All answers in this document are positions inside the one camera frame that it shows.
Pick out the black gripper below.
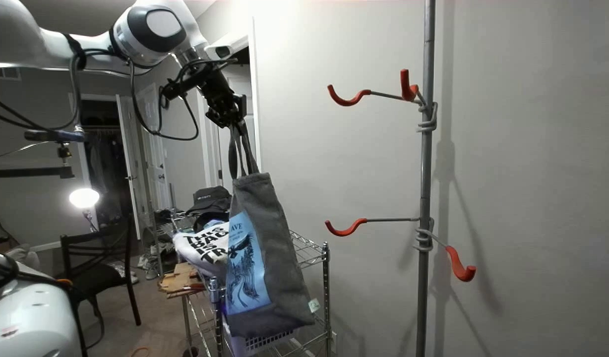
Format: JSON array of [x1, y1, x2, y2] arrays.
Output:
[[204, 76, 248, 122]]

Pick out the white trash slogan tote bag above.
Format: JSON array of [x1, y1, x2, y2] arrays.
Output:
[[170, 217, 234, 267]]

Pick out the grey tote bag blue print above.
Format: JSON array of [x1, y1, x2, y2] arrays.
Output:
[[218, 118, 317, 344]]

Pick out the grey metal coat rack pole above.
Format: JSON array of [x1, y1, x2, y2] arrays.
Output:
[[412, 0, 442, 357]]

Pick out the white panel door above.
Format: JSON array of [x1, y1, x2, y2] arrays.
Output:
[[198, 37, 264, 199]]

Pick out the black backpack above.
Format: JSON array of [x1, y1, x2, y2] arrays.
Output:
[[190, 184, 234, 217]]

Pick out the long orange-tipped high hook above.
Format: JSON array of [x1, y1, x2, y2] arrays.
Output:
[[325, 80, 426, 108]]

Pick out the glowing round lamp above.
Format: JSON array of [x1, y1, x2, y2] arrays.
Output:
[[67, 184, 103, 229]]

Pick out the long orange-tipped low hook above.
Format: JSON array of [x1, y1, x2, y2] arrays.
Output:
[[323, 213, 422, 239]]

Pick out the short orange-tipped high hook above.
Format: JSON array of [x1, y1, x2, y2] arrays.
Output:
[[398, 65, 422, 102]]

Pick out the brown cloth pile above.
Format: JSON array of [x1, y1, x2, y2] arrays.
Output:
[[156, 259, 208, 297]]

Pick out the black chair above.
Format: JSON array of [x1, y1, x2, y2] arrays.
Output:
[[57, 221, 145, 357]]

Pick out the white plastic laundry basket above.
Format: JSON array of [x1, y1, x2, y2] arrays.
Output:
[[220, 324, 309, 357]]

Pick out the short orange-tipped low hook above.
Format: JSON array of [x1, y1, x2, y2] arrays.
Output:
[[420, 225, 480, 283]]

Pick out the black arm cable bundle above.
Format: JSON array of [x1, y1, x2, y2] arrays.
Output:
[[0, 35, 202, 144]]

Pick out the chrome wire shelving cart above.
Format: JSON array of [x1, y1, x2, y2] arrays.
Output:
[[168, 207, 335, 357]]

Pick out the black camera stand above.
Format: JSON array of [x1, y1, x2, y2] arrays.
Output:
[[0, 126, 89, 186]]

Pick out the orange floor cord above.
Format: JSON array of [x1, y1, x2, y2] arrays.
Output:
[[127, 342, 160, 357]]

